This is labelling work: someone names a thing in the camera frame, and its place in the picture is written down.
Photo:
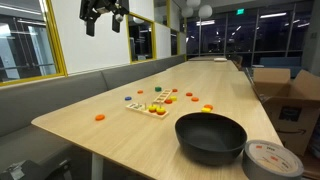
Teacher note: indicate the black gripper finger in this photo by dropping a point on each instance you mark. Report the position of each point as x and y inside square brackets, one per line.
[91, 26]
[116, 24]

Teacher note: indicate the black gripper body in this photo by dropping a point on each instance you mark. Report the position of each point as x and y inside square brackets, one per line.
[106, 5]

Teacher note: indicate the white flat object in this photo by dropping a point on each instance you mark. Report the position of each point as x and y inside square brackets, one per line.
[220, 59]

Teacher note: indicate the medium yellow framed window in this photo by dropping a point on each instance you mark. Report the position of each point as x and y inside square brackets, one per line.
[141, 40]

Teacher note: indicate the narrow yellow framed window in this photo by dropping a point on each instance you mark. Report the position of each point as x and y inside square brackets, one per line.
[174, 41]

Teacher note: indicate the large yellow framed window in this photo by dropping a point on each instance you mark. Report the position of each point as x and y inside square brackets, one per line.
[26, 50]

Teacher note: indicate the white globe pendant lamp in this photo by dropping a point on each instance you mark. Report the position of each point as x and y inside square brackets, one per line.
[187, 12]
[205, 11]
[193, 3]

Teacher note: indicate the grey upholstered bench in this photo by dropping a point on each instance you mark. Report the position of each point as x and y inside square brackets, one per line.
[50, 96]

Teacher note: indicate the wooden slotted tray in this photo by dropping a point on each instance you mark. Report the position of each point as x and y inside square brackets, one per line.
[162, 96]

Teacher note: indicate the wooden peg board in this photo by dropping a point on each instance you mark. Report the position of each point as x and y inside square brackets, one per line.
[140, 109]

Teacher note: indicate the light wooden table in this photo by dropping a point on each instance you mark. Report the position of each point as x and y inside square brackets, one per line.
[206, 66]
[203, 58]

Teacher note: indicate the green exit sign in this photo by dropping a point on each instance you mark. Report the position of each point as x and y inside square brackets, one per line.
[240, 11]

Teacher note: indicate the brown chair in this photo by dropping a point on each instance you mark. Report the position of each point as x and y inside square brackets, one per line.
[240, 61]

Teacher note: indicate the white table leg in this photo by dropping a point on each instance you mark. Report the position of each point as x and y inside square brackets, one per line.
[97, 166]

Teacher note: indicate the black bowl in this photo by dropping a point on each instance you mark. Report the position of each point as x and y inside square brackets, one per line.
[210, 140]

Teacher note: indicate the blue sofa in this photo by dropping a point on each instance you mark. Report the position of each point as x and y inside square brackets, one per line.
[280, 61]

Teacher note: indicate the cardboard box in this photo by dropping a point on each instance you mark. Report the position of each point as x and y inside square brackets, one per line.
[293, 113]

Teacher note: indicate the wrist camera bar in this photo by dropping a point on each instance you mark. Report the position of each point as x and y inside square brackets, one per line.
[83, 11]

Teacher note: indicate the grey duct tape roll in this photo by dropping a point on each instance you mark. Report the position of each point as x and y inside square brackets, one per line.
[271, 160]

